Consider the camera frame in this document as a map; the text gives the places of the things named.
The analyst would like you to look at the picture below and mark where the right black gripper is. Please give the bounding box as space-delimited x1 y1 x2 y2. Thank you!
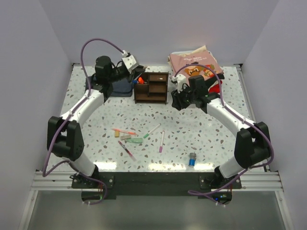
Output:
171 84 197 111

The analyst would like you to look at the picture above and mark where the black orange highlighter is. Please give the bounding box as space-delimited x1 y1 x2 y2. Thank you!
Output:
138 77 145 84

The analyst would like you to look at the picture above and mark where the pink capped white marker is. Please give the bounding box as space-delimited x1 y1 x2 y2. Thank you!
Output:
159 130 165 153

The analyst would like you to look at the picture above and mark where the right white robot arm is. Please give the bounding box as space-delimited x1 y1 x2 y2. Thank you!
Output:
171 74 272 188

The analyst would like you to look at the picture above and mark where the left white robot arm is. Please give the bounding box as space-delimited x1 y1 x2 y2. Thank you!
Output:
43 54 145 188

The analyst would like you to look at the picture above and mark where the folded dark blue cloth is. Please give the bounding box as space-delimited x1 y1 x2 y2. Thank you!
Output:
88 74 133 100

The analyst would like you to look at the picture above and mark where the brown wooden desk organizer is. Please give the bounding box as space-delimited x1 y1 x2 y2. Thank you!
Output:
134 72 169 104

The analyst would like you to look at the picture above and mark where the green capped white marker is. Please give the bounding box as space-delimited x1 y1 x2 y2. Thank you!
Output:
143 123 161 138

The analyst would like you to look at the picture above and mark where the black garment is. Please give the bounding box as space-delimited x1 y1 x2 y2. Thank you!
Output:
205 73 224 88

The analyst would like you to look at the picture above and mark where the red garment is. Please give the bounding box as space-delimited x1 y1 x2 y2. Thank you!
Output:
209 81 220 93

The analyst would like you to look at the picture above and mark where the pink pixel-print shirt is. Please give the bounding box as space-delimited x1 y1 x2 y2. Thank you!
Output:
167 46 224 80

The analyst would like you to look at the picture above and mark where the blue grey pencil sharpener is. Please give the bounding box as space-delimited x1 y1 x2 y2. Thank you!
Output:
189 153 197 167

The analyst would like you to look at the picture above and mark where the tan eraser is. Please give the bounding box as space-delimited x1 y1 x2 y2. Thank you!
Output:
120 135 131 140

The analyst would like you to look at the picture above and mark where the dark red gel pen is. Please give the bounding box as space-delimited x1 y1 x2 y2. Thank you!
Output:
118 141 136 161

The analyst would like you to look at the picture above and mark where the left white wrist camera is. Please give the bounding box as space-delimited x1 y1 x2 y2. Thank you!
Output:
121 50 139 73

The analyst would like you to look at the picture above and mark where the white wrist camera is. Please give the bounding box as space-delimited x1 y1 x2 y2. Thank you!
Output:
171 74 187 93
121 50 139 73

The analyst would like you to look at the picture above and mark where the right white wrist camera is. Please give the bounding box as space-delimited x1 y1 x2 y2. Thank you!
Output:
171 74 187 93

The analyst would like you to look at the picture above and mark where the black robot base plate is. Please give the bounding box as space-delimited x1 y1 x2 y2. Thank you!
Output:
70 172 231 201

